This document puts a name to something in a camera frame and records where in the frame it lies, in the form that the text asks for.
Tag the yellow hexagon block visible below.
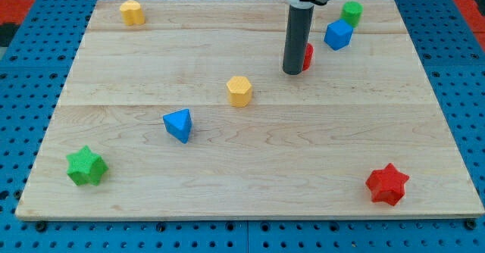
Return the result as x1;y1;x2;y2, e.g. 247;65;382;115
226;77;252;108

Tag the blue triangle block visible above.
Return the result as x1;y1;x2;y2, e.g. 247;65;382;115
162;109;192;144

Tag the light wooden board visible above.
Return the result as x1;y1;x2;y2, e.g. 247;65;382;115
16;0;484;221

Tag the red block behind rod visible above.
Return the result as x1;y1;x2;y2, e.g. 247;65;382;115
302;42;314;71

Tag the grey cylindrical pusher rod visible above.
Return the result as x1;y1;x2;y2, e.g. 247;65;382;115
282;5;314;75

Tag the blue cube block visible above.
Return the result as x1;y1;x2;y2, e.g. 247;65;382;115
324;20;354;51

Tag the green cylinder block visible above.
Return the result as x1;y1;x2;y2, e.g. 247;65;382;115
340;1;364;28

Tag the yellow heart block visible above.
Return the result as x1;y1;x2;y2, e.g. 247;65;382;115
119;0;146;26

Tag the red star block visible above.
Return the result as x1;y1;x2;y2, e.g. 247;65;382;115
365;163;410;206

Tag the green star block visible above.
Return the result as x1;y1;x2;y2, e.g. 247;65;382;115
66;145;109;186

